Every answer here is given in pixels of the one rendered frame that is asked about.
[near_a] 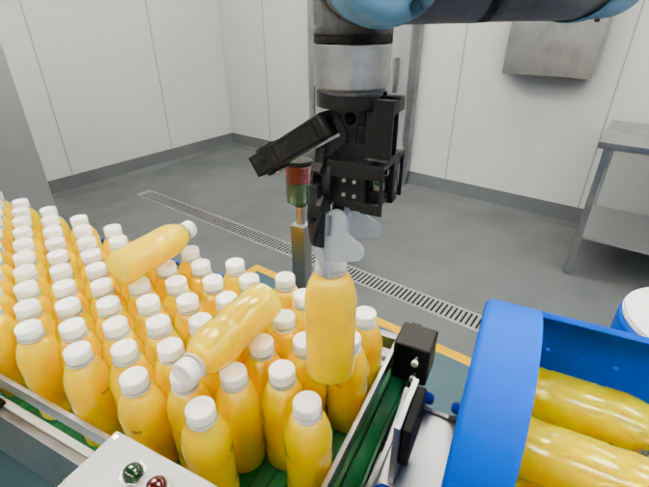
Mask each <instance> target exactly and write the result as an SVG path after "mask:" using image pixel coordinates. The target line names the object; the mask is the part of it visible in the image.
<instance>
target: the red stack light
mask: <svg viewBox="0 0 649 487"><path fill-rule="evenodd" d="M312 164H313V163H312ZM312 164H311V165H310V166H307V167H301V168H294V167H290V166H288V167H286V168H285V178H286V182H287V183H288V184H291V185H296V186H302V185H307V184H310V179H311V177H310V175H311V167H312Z"/></svg>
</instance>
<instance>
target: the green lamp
mask: <svg viewBox="0 0 649 487"><path fill-rule="evenodd" d="M143 472H144V468H143V466H142V464H141V463H139V462H131V463H129V464H127V465H126V466H125V467H124V469H123V472H122V478H123V481H124V482H125V483H133V482H135V481H137V480H138V479H139V478H140V477H141V476H142V475H143Z"/></svg>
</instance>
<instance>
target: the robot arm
mask: <svg viewBox="0 0 649 487"><path fill-rule="evenodd" d="M638 1H639V0H313V30H314V33H313V34H314V43H313V62H314V86H315V87H316V88H317V89H319V90H317V91H316V105H317V106H319V107H320V108H324V109H328V110H326V111H323V112H319V113H318V114H316V115H315V116H313V117H312V118H310V119H309V120H307V121H306V122H304V123H302V124H301V125H299V126H298V127H296V128H295V129H293V130H291V131H289V132H288V133H286V134H285V135H283V136H282V137H280V138H279V139H277V140H273V141H271V142H269V143H266V144H264V145H263V146H262V147H261V148H259V149H258V150H256V154H255V155H253V156H252V157H250V158H249V161H250V163H251V165H252V166H253V168H254V170H255V172H256V174H257V175H258V177H261V176H265V175H266V174H268V175H269V176H271V175H273V174H275V173H280V172H282V171H283V170H284V168H286V167H288V166H289V165H291V164H290V162H291V161H292V160H294V159H295V158H298V157H299V156H301V155H303V154H304V153H306V152H308V151H310V150H311V149H313V148H315V147H316V146H318V145H320V144H321V143H323V142H325V141H326V140H327V139H329V138H330V137H332V136H334V135H336V134H337V133H339V134H340V136H339V137H337V138H335V139H333V140H331V141H329V142H327V143H325V144H324V145H322V146H321V147H319V148H317V149H316V152H315V154H316V155H315V160H314V162H313V164H312V167H311V175H310V177H311V179H310V185H309V199H308V206H307V224H308V231H309V237H310V244H312V246H313V251H314V254H315V257H316V259H317V261H318V264H319V266H320V268H321V271H322V273H323V275H324V278H325V279H328V280H330V278H331V269H332V262H358V261H360V260H361V259H362V258H363V256H364V247H363V245H362V244H361V243H359V242H358V241H357V240H359V239H375V238H379V237H380V236H381V234H382V226H381V224H380V223H378V222H377V221H375V220H374V219H372V218H371V217H369V215H373V216H378V217H381V210H382V204H383V203H384V202H385V203H393V201H394V200H395V199H396V194H398V195H401V192H402V181H403V171H404V160H405V150H400V149H397V137H398V126H399V114H400V112H401V111H403V110H404V109H405V101H406V96H403V95H389V94H387V91H385V89H386V88H388V87H389V83H390V71H391V58H392V45H393V34H394V27H398V26H401V25H412V24H453V23H480V22H515V21H553V22H557V23H577V22H581V21H584V20H587V19H595V18H607V17H612V16H616V15H618V14H622V13H623V12H625V11H626V10H628V9H629V8H631V7H632V6H633V5H635V4H636V3H637V2H638ZM399 163H400V172H399ZM398 172H399V183H398ZM397 184H398V185H397ZM332 202H333V204H332V211H331V210H330V205H331V203H332ZM376 204H378V206H377V205H376Z"/></svg>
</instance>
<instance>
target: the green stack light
mask: <svg viewBox="0 0 649 487"><path fill-rule="evenodd" d="M309 185H310V184H307V185H302V186H296V185H291V184H288V183H287V182H286V198H287V202H288V203H289V204H291V205H295V206H304V205H308V199H309Z"/></svg>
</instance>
